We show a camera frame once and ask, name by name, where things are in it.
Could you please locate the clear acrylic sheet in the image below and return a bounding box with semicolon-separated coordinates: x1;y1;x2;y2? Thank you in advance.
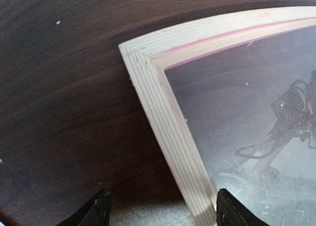
165;27;316;226

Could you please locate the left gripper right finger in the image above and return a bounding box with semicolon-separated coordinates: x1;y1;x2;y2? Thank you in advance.
216;188;269;226

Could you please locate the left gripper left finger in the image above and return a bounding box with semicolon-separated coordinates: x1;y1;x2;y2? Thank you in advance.
57;188;111;226

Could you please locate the pink wooden picture frame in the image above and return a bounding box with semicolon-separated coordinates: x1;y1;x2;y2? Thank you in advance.
118;6;316;226

